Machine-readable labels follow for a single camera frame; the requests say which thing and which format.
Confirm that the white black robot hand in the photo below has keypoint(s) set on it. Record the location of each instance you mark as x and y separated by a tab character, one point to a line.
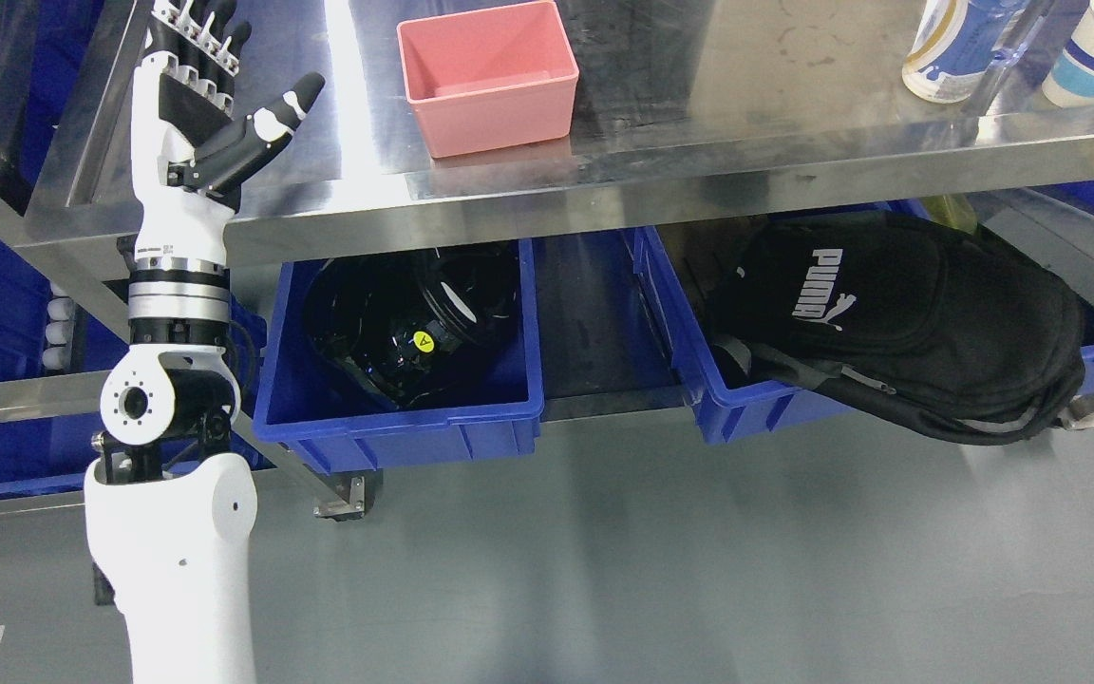
190	149

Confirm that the pink plastic storage box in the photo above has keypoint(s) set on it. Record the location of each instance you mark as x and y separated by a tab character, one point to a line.
489	79

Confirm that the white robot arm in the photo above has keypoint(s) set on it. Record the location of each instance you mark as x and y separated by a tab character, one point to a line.
168	506

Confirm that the steel shelf rack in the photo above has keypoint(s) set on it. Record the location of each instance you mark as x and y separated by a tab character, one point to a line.
686	111

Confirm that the blue bin with helmet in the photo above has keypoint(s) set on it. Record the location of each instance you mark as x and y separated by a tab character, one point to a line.
334	430

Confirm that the black helmet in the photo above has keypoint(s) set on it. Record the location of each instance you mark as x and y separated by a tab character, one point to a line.
406	329

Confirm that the blue bin lower left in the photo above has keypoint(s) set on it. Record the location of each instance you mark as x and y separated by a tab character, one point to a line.
51	454

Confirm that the blue bin with backpack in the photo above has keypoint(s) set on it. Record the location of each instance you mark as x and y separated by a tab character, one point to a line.
1053	224

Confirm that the black Puma backpack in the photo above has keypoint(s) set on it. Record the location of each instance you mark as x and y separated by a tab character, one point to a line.
939	331

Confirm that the blue white bottle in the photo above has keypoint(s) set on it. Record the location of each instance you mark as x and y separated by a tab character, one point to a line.
954	45

